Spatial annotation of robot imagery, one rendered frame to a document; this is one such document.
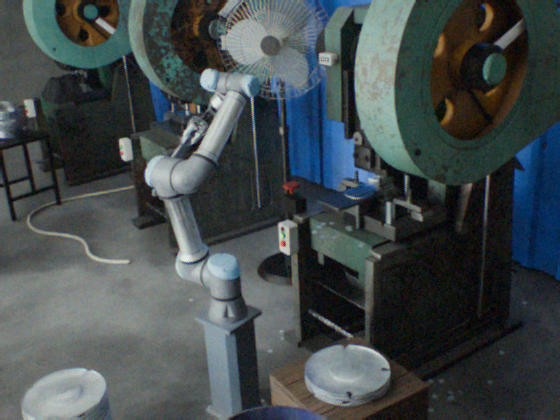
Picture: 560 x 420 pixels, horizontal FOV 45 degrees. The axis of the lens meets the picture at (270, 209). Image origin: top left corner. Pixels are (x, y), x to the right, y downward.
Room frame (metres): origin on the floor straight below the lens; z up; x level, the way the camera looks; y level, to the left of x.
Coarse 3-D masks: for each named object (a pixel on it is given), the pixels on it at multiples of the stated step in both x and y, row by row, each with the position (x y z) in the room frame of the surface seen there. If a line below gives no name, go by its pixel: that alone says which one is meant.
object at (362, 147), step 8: (360, 128) 2.64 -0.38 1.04; (360, 136) 2.62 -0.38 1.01; (360, 144) 2.62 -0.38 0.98; (368, 144) 2.60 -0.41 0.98; (360, 152) 2.59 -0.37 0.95; (368, 152) 2.56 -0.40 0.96; (376, 152) 2.56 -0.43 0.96; (360, 160) 2.59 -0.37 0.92; (368, 160) 2.55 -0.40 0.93; (376, 160) 2.56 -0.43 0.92; (376, 168) 2.56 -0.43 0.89
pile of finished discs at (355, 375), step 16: (320, 352) 2.04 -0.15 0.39; (336, 352) 2.04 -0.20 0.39; (352, 352) 2.03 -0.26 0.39; (368, 352) 2.03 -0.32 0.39; (320, 368) 1.95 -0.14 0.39; (336, 368) 1.94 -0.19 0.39; (352, 368) 1.93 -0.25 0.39; (368, 368) 1.93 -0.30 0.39; (384, 368) 1.94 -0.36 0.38; (320, 384) 1.86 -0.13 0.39; (336, 384) 1.86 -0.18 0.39; (352, 384) 1.85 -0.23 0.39; (368, 384) 1.85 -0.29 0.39; (384, 384) 1.84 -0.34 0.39; (336, 400) 1.80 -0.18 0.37; (352, 400) 1.79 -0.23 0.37; (368, 400) 1.80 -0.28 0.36
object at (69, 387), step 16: (48, 384) 2.05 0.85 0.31; (64, 384) 2.04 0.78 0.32; (80, 384) 2.04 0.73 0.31; (96, 384) 2.04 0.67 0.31; (32, 400) 1.97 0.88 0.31; (48, 400) 1.95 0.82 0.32; (64, 400) 1.95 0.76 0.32; (80, 400) 1.95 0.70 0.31; (32, 416) 1.88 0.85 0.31; (48, 416) 1.87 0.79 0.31; (64, 416) 1.87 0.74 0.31
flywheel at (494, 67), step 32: (480, 0) 2.36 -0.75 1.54; (512, 0) 2.44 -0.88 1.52; (448, 32) 2.27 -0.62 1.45; (480, 32) 2.37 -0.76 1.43; (512, 32) 2.38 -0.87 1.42; (448, 64) 2.28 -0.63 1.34; (480, 64) 2.20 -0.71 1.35; (512, 64) 2.47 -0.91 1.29; (448, 96) 2.28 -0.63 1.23; (480, 96) 2.38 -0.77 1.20; (512, 96) 2.45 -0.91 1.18; (448, 128) 2.29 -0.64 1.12; (480, 128) 2.39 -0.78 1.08
